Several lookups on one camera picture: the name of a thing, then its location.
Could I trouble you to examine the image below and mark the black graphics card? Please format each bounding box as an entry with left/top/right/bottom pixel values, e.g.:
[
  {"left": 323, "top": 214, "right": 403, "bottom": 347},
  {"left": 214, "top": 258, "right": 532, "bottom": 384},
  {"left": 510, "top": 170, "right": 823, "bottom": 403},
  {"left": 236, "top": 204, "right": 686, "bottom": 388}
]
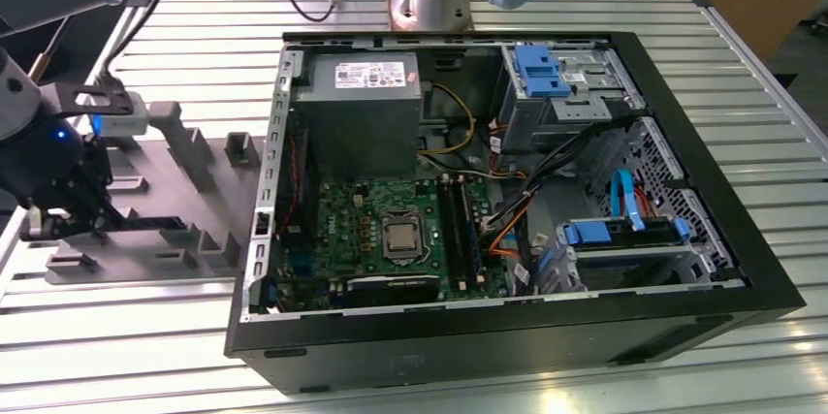
[{"left": 328, "top": 272, "right": 443, "bottom": 308}]

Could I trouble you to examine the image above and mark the red wire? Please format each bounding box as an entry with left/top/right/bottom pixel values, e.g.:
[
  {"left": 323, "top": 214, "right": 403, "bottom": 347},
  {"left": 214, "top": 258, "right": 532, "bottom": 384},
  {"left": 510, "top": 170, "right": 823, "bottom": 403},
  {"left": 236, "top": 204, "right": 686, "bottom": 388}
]
[{"left": 288, "top": 130, "right": 307, "bottom": 207}]

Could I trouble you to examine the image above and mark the orange wire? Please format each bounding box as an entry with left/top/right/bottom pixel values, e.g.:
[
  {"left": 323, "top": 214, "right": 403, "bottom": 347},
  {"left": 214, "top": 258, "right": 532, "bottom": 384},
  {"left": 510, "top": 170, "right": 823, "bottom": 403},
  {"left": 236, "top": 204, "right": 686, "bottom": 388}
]
[{"left": 488, "top": 219, "right": 530, "bottom": 259}]

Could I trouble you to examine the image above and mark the grey power supply unit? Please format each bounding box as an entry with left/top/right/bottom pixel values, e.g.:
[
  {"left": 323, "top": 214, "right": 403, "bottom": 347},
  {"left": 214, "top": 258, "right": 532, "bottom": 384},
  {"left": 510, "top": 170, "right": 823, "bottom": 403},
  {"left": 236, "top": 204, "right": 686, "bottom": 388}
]
[{"left": 288, "top": 50, "right": 426, "bottom": 177}]

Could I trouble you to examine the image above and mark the black wire bundle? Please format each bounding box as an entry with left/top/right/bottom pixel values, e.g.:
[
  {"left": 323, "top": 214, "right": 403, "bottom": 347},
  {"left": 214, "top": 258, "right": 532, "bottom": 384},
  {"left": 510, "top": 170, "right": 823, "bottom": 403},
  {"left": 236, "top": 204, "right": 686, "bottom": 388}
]
[{"left": 482, "top": 115, "right": 639, "bottom": 231}]

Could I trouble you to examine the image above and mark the yellow wire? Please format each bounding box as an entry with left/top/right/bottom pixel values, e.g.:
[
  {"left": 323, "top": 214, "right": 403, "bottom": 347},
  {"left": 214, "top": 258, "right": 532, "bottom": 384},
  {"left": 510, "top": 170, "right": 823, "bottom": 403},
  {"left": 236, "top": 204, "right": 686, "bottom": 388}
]
[{"left": 416, "top": 82, "right": 478, "bottom": 168}]

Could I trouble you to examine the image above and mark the metal disk bay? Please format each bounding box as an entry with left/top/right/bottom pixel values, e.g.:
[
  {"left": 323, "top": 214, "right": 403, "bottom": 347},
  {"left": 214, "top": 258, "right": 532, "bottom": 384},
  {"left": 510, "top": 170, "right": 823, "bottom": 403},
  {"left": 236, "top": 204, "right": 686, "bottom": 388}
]
[{"left": 555, "top": 219, "right": 746, "bottom": 297}]

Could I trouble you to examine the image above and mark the green motherboard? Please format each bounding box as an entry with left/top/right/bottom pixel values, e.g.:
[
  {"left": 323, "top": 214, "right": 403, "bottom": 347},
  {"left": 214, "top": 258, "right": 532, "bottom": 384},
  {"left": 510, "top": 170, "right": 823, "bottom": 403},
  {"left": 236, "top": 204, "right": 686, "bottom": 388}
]
[{"left": 278, "top": 175, "right": 519, "bottom": 311}]

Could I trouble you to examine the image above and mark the black RAM slot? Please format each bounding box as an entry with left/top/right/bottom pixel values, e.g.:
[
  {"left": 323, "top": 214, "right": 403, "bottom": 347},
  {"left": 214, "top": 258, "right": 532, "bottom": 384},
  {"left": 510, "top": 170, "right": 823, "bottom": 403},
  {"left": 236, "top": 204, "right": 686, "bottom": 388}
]
[{"left": 438, "top": 175, "right": 471, "bottom": 292}]

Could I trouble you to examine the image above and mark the hard disk in blue carrier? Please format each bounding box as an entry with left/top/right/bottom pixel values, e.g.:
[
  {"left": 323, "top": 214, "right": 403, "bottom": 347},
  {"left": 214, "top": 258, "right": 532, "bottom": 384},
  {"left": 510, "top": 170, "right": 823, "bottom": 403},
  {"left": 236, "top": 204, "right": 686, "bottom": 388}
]
[{"left": 559, "top": 218, "right": 690, "bottom": 248}]

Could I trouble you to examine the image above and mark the silver CPU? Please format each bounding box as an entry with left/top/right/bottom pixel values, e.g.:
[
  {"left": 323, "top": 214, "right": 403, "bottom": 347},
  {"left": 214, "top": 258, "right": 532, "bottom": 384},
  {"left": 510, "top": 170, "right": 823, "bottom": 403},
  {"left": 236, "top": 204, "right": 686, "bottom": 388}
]
[{"left": 386, "top": 223, "right": 420, "bottom": 250}]

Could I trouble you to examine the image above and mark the grey parts rack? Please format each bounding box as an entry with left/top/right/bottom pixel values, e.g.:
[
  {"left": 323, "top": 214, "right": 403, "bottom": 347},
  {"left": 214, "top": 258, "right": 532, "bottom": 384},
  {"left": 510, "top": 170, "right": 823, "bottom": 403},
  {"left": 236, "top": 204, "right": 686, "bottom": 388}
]
[{"left": 43, "top": 101, "right": 268, "bottom": 285}]

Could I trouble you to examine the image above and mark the metal drive cage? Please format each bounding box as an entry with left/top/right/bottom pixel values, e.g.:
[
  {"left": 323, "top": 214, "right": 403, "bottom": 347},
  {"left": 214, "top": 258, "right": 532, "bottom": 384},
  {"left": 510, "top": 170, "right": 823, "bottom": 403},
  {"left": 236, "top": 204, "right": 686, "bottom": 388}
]
[{"left": 498, "top": 43, "right": 648, "bottom": 153}]

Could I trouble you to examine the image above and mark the CPU socket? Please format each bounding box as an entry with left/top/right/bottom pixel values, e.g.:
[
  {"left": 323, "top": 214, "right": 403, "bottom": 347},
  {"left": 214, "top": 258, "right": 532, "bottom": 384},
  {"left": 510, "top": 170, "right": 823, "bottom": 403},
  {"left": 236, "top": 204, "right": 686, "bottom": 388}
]
[{"left": 378, "top": 211, "right": 434, "bottom": 264}]

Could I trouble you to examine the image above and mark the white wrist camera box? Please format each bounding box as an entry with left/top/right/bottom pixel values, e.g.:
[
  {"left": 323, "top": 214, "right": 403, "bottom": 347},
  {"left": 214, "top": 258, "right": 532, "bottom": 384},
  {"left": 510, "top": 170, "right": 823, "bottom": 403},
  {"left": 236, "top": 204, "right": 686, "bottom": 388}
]
[{"left": 96, "top": 91, "right": 152, "bottom": 138}]

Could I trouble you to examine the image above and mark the blue drive latch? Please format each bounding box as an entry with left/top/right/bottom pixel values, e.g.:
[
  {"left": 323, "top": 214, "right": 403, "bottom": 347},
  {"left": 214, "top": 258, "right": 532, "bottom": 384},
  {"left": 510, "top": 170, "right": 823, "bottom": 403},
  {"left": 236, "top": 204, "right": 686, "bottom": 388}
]
[{"left": 514, "top": 45, "right": 575, "bottom": 98}]

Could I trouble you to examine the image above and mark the blue flat wire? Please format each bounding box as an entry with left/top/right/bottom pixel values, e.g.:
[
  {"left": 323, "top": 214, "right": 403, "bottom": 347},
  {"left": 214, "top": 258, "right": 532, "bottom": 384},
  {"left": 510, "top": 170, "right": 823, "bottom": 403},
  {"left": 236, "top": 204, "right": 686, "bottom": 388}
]
[{"left": 610, "top": 169, "right": 648, "bottom": 232}]

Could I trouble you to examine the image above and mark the black open PC case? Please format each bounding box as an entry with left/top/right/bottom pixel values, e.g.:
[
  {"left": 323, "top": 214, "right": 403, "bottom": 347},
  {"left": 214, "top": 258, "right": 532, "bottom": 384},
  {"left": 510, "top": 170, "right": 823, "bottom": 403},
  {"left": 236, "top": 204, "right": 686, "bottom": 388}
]
[{"left": 223, "top": 30, "right": 808, "bottom": 394}]

